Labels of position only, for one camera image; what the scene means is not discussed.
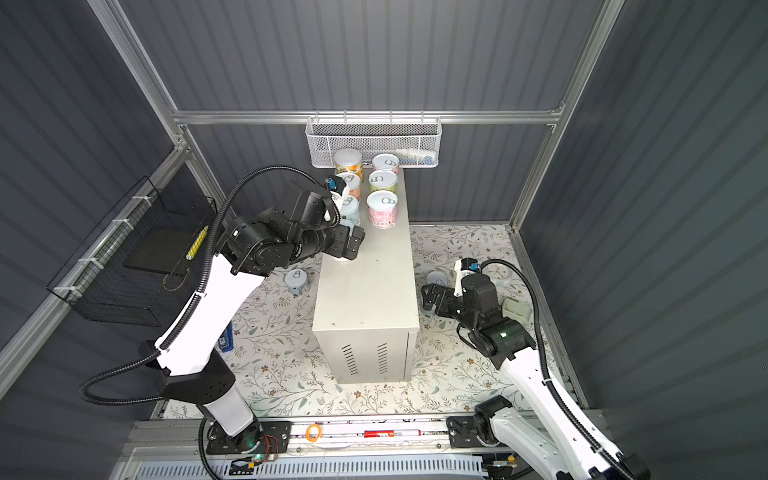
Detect silver can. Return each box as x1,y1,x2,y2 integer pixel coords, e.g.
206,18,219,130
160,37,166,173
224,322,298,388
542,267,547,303
339,195,361,228
283,268,309,296

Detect peach label food can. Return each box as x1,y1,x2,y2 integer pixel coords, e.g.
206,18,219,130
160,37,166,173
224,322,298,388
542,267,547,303
338,172,361,200

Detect green label food can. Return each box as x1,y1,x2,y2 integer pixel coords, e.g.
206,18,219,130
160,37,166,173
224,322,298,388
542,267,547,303
368,170,398,193

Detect orange yellow label can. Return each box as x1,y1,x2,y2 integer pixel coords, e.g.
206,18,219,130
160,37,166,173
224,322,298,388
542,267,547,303
333,148,363,177

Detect pink label food can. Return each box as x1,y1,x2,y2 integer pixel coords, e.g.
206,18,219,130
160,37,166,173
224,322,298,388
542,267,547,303
371,153,400,175

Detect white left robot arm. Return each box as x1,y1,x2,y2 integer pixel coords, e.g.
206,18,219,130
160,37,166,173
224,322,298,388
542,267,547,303
78,169,365,453

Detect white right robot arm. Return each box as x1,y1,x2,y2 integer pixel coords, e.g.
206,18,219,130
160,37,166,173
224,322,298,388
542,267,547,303
421,258,651,479

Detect beige metal cabinet counter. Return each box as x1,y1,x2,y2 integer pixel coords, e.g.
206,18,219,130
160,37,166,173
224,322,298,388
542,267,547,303
312,175,420,384

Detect pale green flat box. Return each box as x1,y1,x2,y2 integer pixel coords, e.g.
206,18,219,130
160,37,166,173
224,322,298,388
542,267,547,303
502,298,532,327

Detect tubes in mesh basket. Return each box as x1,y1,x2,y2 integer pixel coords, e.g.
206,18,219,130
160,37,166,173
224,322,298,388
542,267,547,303
395,148,438,168

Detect yellow strip in basket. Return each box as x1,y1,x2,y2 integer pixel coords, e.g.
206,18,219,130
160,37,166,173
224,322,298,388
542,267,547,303
185,225,209,261

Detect blue lighter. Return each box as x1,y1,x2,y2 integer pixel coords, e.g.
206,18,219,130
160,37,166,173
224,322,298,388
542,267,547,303
217,323,234,353

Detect red white marker pen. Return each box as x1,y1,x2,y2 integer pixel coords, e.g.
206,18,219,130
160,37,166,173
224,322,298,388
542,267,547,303
363,429,426,438

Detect orange rubber band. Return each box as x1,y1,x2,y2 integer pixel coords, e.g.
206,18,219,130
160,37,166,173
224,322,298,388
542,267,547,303
305,423,323,443

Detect white wire mesh basket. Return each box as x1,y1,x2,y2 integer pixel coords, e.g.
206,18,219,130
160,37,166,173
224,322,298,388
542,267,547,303
305,116,443,168

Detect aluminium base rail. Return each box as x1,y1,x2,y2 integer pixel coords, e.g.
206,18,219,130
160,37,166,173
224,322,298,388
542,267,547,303
121,412,522,460

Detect black wire wall basket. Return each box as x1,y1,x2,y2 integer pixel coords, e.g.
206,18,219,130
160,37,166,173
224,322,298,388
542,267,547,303
47,170,217,328

